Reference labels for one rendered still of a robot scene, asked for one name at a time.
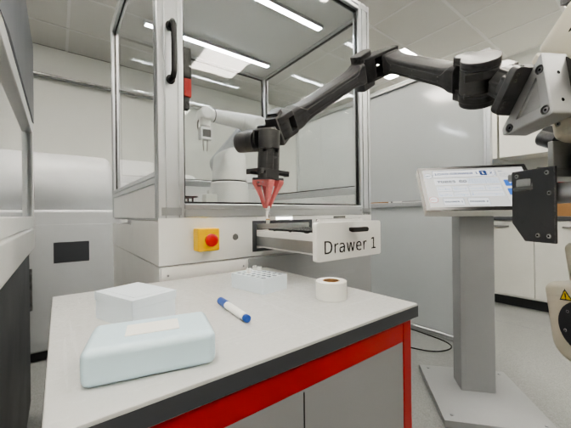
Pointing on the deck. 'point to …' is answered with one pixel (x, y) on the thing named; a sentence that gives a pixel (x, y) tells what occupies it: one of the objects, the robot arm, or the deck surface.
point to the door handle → (172, 50)
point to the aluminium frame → (173, 174)
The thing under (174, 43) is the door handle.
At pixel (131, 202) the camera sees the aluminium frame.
